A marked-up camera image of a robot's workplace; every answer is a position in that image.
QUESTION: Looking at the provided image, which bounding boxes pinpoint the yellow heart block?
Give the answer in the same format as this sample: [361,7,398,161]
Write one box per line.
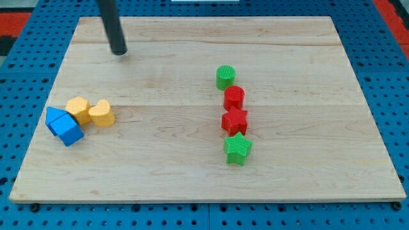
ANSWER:
[88,99,115,127]

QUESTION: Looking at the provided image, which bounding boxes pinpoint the blue triangle block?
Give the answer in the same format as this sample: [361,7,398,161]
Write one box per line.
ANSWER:
[45,107,68,136]

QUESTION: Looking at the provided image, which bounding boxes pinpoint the wooden board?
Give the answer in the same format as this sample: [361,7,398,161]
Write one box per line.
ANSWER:
[10,16,406,204]

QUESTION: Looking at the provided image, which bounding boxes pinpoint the red star block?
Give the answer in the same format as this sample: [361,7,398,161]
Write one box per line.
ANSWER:
[221,107,248,137]

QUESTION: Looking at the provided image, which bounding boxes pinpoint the red cylinder block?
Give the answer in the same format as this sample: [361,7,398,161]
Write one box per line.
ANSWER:
[223,86,245,111]

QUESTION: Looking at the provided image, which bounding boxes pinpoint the green cylinder block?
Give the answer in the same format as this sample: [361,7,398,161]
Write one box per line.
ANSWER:
[216,65,236,91]

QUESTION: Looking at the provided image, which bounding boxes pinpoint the green star block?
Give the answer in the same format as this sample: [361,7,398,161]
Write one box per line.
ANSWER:
[223,132,252,166]

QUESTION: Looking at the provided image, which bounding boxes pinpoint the yellow hexagon block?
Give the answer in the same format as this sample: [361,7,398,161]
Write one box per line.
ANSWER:
[66,96,91,125]

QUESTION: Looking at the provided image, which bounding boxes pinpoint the blue cube block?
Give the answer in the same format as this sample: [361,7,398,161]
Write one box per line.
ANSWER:
[50,114,84,146]

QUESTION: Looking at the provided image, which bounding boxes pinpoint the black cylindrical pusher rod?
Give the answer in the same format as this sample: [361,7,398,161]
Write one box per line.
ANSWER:
[96,0,127,56]

